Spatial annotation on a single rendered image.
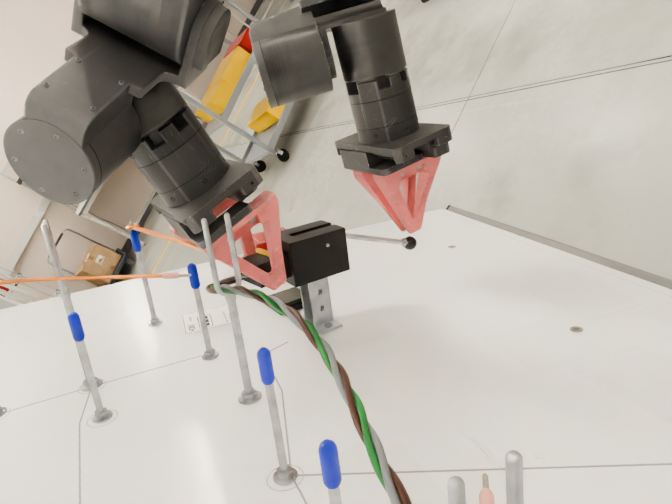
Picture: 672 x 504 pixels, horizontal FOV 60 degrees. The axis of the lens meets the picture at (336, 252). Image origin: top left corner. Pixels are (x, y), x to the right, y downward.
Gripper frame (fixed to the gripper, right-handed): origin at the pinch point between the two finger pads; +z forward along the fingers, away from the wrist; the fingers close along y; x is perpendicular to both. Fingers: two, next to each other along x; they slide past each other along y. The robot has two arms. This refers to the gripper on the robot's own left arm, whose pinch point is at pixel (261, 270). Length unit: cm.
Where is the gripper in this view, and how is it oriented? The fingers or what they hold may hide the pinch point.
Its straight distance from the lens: 49.6
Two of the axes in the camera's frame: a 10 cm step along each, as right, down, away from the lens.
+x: 7.1, -6.4, 2.9
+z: 4.7, 7.4, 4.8
